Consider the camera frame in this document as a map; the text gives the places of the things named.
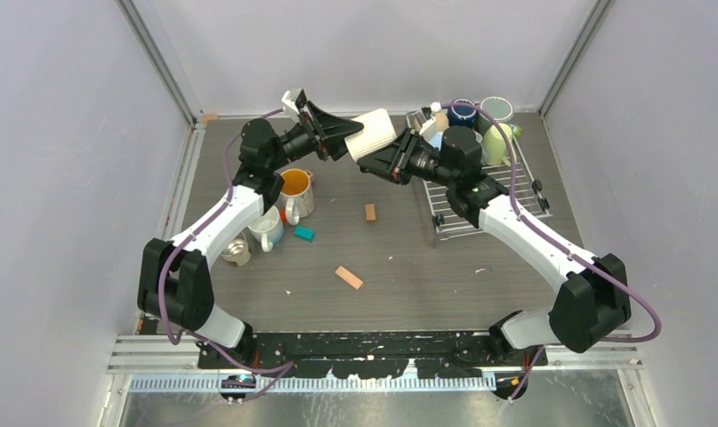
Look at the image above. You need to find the blue white gradient mug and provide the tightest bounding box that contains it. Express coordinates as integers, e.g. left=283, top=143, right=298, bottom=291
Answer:
left=247, top=206, right=284, bottom=253

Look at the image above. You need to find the small brown wooden block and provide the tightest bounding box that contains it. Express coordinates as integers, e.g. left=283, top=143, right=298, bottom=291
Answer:
left=365, top=204, right=376, bottom=223

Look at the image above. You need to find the wire dish rack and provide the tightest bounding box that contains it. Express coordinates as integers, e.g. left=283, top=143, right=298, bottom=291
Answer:
left=422, top=122, right=552, bottom=246

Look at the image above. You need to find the white fluted bowl cup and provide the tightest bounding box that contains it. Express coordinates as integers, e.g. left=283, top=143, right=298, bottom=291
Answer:
left=344, top=109, right=397, bottom=162

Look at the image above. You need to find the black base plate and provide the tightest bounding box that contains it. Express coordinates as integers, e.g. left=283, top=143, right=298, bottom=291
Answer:
left=197, top=331, right=546, bottom=380

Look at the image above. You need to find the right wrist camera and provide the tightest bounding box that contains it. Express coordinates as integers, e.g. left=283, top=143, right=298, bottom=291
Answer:
left=415, top=101, right=442, bottom=141

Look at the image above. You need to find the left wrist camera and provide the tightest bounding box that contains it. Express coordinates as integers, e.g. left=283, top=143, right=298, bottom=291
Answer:
left=281, top=88, right=308, bottom=123

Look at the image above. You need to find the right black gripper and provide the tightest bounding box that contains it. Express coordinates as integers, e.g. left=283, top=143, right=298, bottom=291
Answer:
left=357, top=128, right=457, bottom=189

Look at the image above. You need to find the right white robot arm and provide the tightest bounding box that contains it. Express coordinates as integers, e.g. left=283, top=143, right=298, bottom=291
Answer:
left=348, top=126, right=631, bottom=366

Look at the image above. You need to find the beige brown cup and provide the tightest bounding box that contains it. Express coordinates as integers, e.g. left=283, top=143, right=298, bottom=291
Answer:
left=221, top=232, right=252, bottom=267

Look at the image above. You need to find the long light wooden block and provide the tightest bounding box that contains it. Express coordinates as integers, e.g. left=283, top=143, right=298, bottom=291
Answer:
left=335, top=266, right=364, bottom=290

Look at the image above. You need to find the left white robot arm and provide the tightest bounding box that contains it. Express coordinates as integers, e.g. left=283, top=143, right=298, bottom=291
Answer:
left=137, top=101, right=364, bottom=368

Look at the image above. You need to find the grey patterned mug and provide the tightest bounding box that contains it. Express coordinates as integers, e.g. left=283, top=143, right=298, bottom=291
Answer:
left=476, top=96, right=514, bottom=134

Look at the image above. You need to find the teal block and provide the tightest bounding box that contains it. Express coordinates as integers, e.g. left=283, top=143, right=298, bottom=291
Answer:
left=294, top=226, right=316, bottom=242

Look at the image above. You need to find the navy blue mug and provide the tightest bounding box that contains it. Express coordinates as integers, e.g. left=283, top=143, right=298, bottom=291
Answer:
left=447, top=99, right=479, bottom=129

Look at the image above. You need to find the light green mug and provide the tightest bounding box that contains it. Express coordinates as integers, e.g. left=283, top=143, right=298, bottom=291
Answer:
left=482, top=123, right=514, bottom=166

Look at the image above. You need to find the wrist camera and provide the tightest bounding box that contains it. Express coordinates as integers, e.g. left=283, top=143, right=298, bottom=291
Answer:
left=415, top=101, right=442, bottom=141
left=281, top=88, right=308, bottom=123

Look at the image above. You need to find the light blue mug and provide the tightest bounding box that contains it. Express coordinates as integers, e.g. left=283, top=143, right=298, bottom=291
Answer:
left=429, top=132, right=443, bottom=150

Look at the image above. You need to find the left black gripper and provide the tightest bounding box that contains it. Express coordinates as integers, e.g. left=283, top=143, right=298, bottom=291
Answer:
left=269, top=103, right=367, bottom=173

